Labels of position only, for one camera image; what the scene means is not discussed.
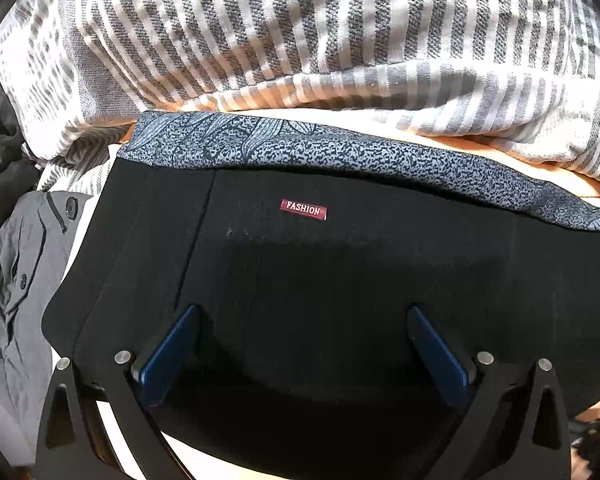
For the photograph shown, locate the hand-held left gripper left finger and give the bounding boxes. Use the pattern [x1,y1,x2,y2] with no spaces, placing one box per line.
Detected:
[32,304,203,480]

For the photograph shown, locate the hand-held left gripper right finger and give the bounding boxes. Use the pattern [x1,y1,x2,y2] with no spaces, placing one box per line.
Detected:
[405,304,573,480]

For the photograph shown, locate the black pants with patterned waistband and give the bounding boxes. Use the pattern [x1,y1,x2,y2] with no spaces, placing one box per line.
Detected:
[42,112,600,480]

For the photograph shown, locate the grey buttoned jacket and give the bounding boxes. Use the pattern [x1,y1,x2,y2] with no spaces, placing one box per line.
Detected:
[0,190,101,466]

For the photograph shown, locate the black fuzzy cloth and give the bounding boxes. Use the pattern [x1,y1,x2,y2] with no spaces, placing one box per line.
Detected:
[570,415,600,480]

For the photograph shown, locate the orange bed sheet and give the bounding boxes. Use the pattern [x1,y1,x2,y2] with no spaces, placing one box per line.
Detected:
[80,94,600,480]

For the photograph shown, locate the dark crumpled cloth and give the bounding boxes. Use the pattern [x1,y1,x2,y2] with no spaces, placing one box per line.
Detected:
[0,85,46,231]

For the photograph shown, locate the grey white striped blanket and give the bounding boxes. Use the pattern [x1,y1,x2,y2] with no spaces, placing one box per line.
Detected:
[0,0,600,196]

